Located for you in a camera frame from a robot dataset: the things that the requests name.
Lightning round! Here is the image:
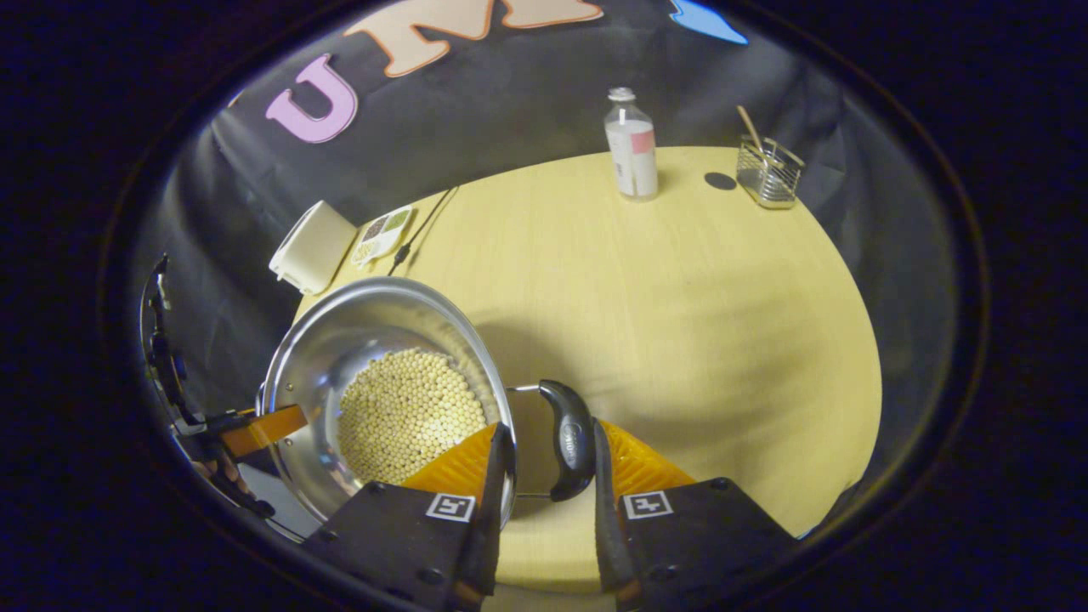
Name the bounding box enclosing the white toaster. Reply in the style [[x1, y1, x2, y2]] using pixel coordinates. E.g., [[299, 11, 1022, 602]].
[[269, 201, 358, 296]]

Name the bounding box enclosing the white divided bean dish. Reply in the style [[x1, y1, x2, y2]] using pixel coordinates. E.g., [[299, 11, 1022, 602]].
[[351, 206, 415, 269]]

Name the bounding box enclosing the clear plastic bottle pink label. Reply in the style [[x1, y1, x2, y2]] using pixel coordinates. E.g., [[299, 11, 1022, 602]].
[[604, 87, 660, 201]]

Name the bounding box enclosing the steel pot with black handles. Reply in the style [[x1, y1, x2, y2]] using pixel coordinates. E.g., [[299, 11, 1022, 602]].
[[258, 276, 596, 524]]

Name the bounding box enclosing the wooden stick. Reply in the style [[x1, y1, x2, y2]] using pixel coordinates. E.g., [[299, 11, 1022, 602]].
[[736, 105, 766, 158]]

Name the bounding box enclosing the black power cable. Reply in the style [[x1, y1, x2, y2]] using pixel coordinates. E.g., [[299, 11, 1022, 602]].
[[388, 187, 460, 277]]

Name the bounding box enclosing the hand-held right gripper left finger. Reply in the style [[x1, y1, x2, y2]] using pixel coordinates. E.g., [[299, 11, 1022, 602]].
[[302, 422, 518, 612]]

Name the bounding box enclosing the wire mesh utensil holder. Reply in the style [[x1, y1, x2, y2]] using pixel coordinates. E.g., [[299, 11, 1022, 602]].
[[736, 136, 805, 210]]

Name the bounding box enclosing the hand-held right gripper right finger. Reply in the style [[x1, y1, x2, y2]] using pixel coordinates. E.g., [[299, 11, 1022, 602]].
[[592, 420, 801, 612]]

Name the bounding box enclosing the pile of yellow soybeans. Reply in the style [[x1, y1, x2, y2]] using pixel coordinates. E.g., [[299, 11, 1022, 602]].
[[338, 348, 487, 485]]

